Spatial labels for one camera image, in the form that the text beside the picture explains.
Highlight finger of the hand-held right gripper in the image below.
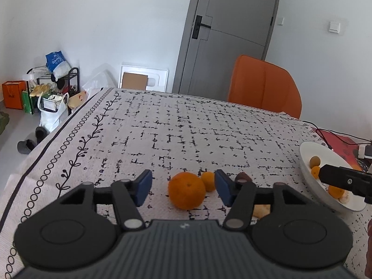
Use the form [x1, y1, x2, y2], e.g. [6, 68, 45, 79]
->
[319, 164, 354, 194]

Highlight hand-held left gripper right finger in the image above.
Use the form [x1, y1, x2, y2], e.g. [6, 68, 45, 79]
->
[214, 169, 310, 231]

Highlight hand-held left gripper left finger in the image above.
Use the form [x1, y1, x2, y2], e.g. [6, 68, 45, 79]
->
[56, 169, 153, 231]

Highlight large orange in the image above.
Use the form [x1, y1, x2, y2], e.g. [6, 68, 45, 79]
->
[328, 184, 346, 200]
[168, 172, 206, 210]

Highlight white round plate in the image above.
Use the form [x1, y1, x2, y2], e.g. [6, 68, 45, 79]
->
[299, 141, 367, 213]

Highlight white charger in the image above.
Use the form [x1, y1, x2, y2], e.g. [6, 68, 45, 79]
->
[358, 144, 372, 160]

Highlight brown cardboard sheet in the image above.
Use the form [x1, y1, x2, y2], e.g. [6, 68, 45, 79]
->
[121, 73, 149, 90]

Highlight orange chair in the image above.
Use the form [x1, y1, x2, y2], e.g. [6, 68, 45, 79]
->
[227, 55, 303, 120]

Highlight tan paper bag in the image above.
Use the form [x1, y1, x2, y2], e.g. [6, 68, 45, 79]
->
[68, 91, 88, 109]

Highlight white foam board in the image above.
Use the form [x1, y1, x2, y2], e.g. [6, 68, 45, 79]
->
[119, 62, 169, 92]

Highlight white plastic bag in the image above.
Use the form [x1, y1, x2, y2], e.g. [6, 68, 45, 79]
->
[37, 92, 70, 133]

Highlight clear plastic bag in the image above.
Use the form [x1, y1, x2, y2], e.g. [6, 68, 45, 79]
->
[83, 64, 117, 94]

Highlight black slippers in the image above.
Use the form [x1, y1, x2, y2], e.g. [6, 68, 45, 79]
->
[17, 126, 49, 154]

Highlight black metal rack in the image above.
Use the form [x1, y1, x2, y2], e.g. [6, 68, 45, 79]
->
[26, 67, 80, 114]

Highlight yellow slippers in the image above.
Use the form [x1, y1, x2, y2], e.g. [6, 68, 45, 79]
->
[29, 84, 52, 97]

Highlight green box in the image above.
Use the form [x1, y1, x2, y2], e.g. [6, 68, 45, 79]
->
[22, 90, 34, 114]

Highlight blue and white bag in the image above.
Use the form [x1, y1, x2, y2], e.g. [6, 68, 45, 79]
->
[45, 51, 72, 79]

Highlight grey door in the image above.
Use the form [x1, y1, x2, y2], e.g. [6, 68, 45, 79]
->
[171, 0, 284, 97]

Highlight green cloth bundle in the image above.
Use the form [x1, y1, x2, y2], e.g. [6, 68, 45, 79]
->
[0, 112, 10, 136]

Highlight orange paper bag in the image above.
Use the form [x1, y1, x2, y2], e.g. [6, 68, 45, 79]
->
[2, 80, 27, 110]

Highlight black cable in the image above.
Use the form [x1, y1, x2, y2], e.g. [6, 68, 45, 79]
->
[315, 128, 372, 152]

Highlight black door handle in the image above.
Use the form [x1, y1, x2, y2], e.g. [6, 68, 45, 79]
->
[192, 15, 212, 39]

